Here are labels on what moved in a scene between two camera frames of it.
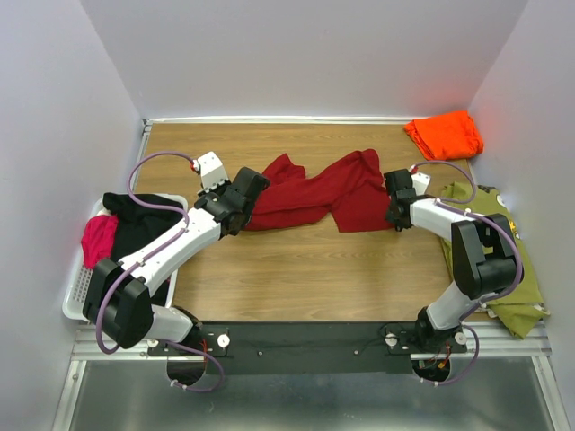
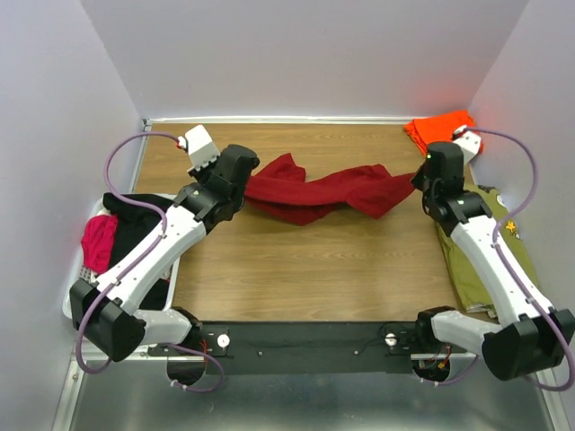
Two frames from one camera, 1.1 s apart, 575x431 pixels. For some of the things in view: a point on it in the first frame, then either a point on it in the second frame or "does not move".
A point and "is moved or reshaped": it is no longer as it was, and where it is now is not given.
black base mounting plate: x=274 y=347 does not move
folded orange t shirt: x=448 y=136 does not move
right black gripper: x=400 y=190 -> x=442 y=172
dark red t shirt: x=355 y=194 is moved or reshaped
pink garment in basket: x=98 y=238 does not move
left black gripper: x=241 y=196 -> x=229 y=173
